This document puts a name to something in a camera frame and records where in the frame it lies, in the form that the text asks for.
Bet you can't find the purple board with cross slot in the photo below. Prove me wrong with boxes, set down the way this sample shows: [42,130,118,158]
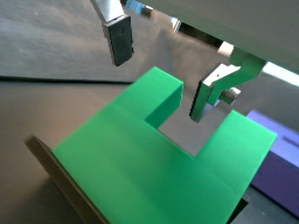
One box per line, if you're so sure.
[247,110,299,218]

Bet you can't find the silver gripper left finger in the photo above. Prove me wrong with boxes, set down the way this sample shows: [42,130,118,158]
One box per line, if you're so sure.
[89,0,133,67]

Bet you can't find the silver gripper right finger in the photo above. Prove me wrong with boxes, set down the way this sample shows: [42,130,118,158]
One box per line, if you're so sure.
[189,47,267,123]

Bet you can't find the green U-shaped block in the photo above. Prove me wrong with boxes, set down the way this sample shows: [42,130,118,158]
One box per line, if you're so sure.
[52,68,276,224]

